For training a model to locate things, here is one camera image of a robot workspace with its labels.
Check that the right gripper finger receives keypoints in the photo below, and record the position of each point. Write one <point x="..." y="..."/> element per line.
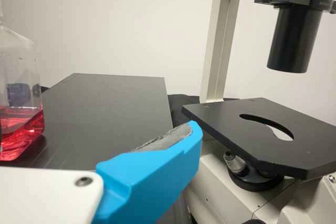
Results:
<point x="155" y="179"/>

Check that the black platform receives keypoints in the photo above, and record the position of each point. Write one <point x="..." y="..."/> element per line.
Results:
<point x="105" y="119"/>

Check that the cream microscope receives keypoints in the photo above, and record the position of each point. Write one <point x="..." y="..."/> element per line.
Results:
<point x="262" y="134"/>

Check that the red liquid bottle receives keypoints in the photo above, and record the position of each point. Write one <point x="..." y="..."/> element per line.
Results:
<point x="18" y="119"/>

